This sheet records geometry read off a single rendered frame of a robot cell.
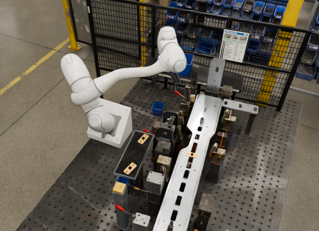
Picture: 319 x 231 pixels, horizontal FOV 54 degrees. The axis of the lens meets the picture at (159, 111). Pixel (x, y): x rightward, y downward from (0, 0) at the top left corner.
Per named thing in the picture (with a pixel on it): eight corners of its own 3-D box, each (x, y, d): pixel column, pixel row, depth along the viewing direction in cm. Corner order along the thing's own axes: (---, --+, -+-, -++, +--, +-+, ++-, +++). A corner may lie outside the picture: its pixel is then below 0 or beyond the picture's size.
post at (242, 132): (252, 138, 274) (260, 114, 254) (239, 135, 276) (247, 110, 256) (253, 132, 279) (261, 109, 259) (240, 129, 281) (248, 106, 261)
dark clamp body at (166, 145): (168, 184, 239) (171, 152, 212) (152, 179, 241) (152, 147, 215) (172, 172, 246) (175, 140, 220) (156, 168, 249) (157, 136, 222)
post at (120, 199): (126, 231, 211) (123, 196, 180) (116, 227, 212) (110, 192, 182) (130, 221, 216) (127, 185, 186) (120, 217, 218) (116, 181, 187)
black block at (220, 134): (221, 163, 254) (228, 139, 233) (209, 160, 256) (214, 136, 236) (223, 156, 259) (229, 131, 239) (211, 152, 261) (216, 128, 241)
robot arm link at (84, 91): (98, 92, 179) (87, 72, 182) (72, 109, 182) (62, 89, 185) (107, 96, 192) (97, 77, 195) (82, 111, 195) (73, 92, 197)
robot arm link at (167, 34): (154, 48, 186) (161, 61, 177) (155, 24, 175) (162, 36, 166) (172, 46, 188) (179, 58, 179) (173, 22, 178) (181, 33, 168)
